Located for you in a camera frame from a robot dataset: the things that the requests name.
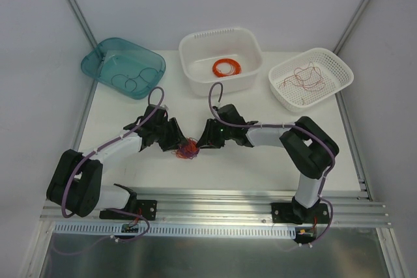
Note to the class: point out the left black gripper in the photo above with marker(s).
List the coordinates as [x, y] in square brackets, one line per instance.
[170, 133]

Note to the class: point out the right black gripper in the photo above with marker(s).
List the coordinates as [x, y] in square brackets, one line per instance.
[213, 132]

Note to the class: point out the ball of wires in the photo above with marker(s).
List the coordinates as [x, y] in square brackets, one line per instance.
[189, 150]

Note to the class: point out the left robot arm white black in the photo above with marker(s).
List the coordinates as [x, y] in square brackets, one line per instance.
[76, 185]

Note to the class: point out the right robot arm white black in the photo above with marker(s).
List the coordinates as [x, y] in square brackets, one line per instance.
[311, 150]

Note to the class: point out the white solid plastic tub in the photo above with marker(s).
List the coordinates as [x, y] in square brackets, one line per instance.
[229, 56]

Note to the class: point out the teal transparent plastic bin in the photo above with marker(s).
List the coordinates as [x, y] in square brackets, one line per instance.
[124, 66]

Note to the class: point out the white perforated plastic basket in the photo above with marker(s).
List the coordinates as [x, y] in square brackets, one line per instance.
[309, 78]

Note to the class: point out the white slotted cable duct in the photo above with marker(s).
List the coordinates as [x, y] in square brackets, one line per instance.
[203, 231]

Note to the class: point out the aluminium mounting rail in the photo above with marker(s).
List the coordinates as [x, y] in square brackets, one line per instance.
[227, 207]

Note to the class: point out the left aluminium frame post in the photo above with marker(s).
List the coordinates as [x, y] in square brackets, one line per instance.
[54, 125]

